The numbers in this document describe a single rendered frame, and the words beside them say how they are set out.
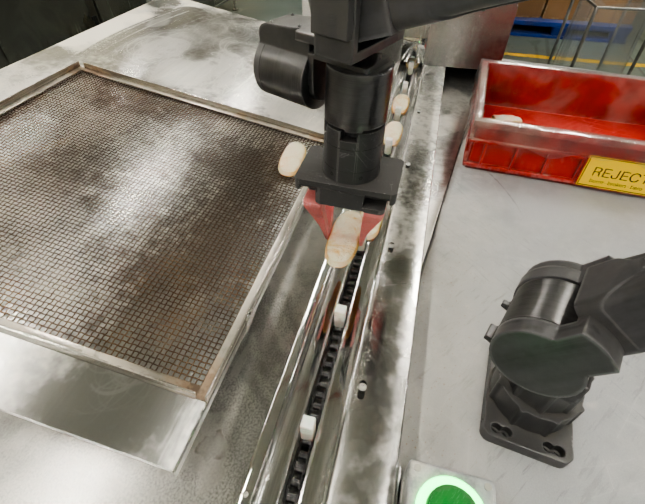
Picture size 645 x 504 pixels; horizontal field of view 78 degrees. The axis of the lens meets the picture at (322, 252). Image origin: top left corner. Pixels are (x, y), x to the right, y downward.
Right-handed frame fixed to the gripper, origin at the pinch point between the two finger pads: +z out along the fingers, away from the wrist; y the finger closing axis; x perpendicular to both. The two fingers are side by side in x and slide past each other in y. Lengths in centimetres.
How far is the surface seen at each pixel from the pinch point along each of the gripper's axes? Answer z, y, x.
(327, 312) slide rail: 8.9, 0.5, 5.2
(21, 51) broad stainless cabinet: 32, 163, -107
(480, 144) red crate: 6.5, -18.0, -38.3
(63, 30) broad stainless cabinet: 31, 163, -133
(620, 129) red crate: 11, -50, -62
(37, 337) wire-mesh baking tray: 1.5, 25.4, 20.9
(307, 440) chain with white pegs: 9.8, -1.3, 20.3
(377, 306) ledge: 7.6, -5.4, 3.6
